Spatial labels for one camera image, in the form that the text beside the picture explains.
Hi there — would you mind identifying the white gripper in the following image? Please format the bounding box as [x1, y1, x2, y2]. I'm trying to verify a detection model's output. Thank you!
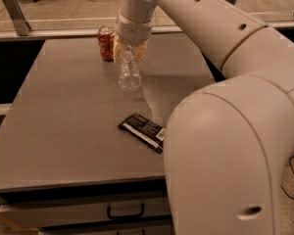
[113, 10, 153, 67]

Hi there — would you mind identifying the clear plastic water bottle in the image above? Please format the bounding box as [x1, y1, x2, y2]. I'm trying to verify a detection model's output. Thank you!
[117, 45, 141, 91]

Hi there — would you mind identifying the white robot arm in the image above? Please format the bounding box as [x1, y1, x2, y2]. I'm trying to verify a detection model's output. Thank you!
[116, 0, 294, 235]

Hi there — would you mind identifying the red coke can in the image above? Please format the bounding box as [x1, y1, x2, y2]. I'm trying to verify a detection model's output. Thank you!
[97, 26, 115, 61]

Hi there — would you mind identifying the black snack bar wrapper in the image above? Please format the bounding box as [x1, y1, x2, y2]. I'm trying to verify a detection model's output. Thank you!
[118, 113, 166, 154]

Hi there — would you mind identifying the lower grey drawer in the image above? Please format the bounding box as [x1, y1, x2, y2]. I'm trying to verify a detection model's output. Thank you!
[38, 220, 175, 235]

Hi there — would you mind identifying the grey drawer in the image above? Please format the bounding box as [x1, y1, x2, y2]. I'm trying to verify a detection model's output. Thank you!
[38, 220, 175, 235]
[0, 197, 171, 228]

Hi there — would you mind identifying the upper grey drawer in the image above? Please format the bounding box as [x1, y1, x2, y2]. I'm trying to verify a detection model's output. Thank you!
[0, 197, 171, 228]

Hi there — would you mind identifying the left metal railing bracket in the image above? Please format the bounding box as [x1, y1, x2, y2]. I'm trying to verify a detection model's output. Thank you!
[2, 0, 31, 36]

